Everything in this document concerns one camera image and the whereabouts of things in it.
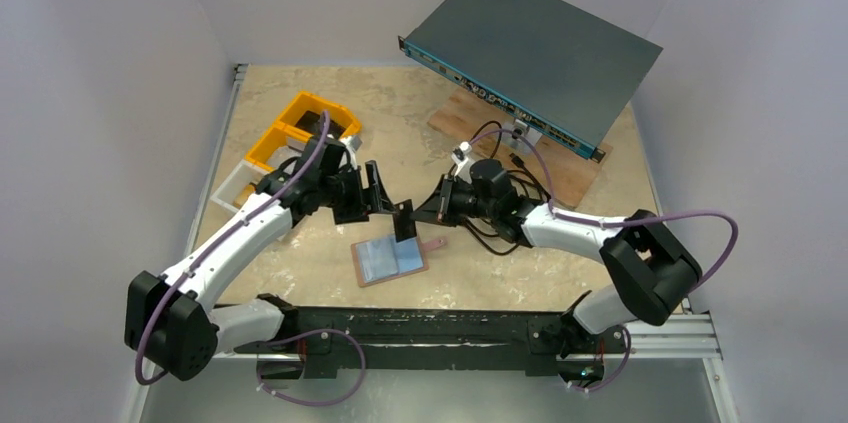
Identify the yellow bin with cards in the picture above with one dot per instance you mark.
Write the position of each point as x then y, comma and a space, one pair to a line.
279, 141

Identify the yellow bin with black item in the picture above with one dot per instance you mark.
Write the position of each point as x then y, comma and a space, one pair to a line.
305, 101

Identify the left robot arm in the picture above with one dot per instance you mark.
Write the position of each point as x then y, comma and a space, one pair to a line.
173, 318

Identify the white plastic bin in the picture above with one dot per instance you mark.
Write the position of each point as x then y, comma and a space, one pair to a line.
236, 187

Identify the grey socket box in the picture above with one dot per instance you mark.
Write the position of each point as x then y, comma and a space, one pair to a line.
522, 137

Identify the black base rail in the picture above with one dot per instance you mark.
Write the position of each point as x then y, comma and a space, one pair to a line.
345, 355

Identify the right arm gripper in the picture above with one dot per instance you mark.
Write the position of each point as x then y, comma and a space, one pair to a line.
445, 198

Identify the black credit card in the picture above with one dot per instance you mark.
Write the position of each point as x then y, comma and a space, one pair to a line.
403, 224

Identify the black item in bin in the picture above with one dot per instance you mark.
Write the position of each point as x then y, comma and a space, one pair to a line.
311, 122

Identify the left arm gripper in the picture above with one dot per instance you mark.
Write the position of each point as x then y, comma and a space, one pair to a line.
355, 210

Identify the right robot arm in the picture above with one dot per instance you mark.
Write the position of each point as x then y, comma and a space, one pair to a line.
650, 269

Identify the aluminium frame rail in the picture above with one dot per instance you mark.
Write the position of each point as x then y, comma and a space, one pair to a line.
392, 330

